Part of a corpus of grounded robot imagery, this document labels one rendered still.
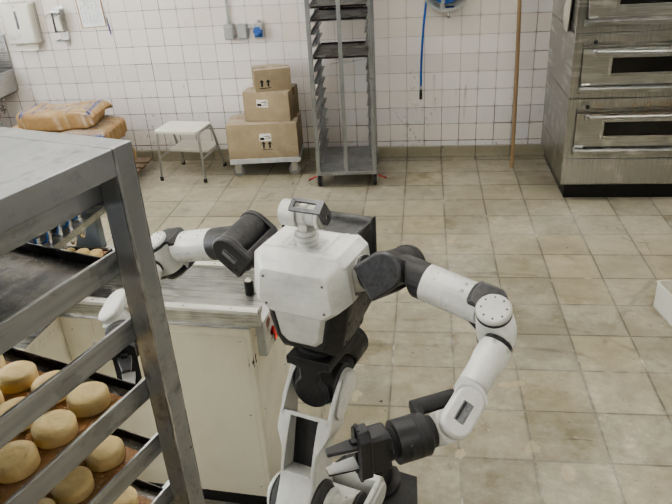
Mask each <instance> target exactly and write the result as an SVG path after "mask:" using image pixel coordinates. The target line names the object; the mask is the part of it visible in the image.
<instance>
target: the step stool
mask: <svg viewBox="0 0 672 504"><path fill-rule="evenodd" d="M208 127H210V128H211V131H212V134H213V137H214V140H215V141H200V133H201V132H203V131H204V130H205V129H207V128H208ZM154 132H155V134H156V142H157V149H158V157H159V165H160V173H161V177H160V179H161V181H164V177H163V169H162V161H161V158H162V157H164V156H165V155H166V154H168V153H169V152H179V155H180V158H181V161H182V165H185V164H186V163H185V160H184V159H183V156H182V153H181V152H192V153H200V157H201V164H202V170H203V176H204V183H207V182H208V181H207V178H206V173H205V167H204V159H205V158H206V157H207V156H209V155H210V154H211V153H213V152H214V151H215V150H216V149H218V151H219V154H220V157H221V159H222V162H223V166H227V164H226V162H225V161H224V158H223V155H222V152H221V149H220V146H219V141H217V138H216V135H215V132H214V129H213V126H212V125H211V123H210V122H199V121H169V122H167V123H166V124H164V125H162V126H161V127H159V128H158V129H156V130H155V131H154ZM158 134H173V137H174V140H175V143H176V145H175V146H173V147H172V148H170V150H169V151H167V152H166V153H164V154H163V155H161V153H160V145H159V137H158ZM175 134H181V135H197V138H198V140H182V141H180V142H179V143H178V141H177V138H176V135H175ZM213 148H214V149H213ZM211 149H213V150H212V151H210V150H211ZM202 153H208V154H207V155H205V156H204V157H203V154H202Z"/></svg>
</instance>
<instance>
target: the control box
mask: <svg viewBox="0 0 672 504"><path fill-rule="evenodd" d="M268 317H269V318H270V325H269V327H267V319H268ZM261 318H262V325H261V326H260V328H255V329H256V336H257V343H258V351H259V356H267V355H268V354H269V352H270V350H271V348H272V346H273V344H274V342H275V341H276V339H277V338H276V337H278V334H277V335H276V334H274V335H272V334H271V328H272V326H274V323H273V320H272V317H271V313H270V310H269V308H268V307H267V306H266V305H265V304H264V305H263V307H262V312H261Z"/></svg>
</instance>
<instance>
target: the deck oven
mask: <svg viewBox="0 0 672 504"><path fill-rule="evenodd" d="M565 3H566V0H553V7H552V19H551V30H550V42H549V53H548V65H547V69H548V70H547V76H546V88H545V99H544V111H543V122H542V134H541V146H542V148H543V150H544V152H545V160H546V162H547V164H548V166H549V168H550V170H551V173H552V175H553V177H554V179H555V181H556V183H557V185H558V187H559V190H560V192H561V194H562V196H563V197H672V0H573V2H572V10H571V19H570V26H569V31H568V32H567V31H566V30H565V28H564V23H563V15H564V6H565Z"/></svg>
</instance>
